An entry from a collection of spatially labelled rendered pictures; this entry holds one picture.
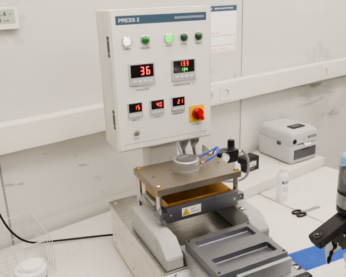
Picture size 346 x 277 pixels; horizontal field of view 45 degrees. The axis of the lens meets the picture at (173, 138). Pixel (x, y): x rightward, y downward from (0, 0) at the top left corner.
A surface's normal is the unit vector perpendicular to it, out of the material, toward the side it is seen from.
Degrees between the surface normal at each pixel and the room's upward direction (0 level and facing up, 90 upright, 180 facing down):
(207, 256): 0
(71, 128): 90
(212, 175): 0
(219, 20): 90
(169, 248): 40
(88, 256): 0
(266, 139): 90
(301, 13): 90
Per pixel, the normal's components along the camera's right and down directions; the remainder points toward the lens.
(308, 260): -0.04, -0.95
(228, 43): 0.60, 0.24
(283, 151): -0.85, 0.20
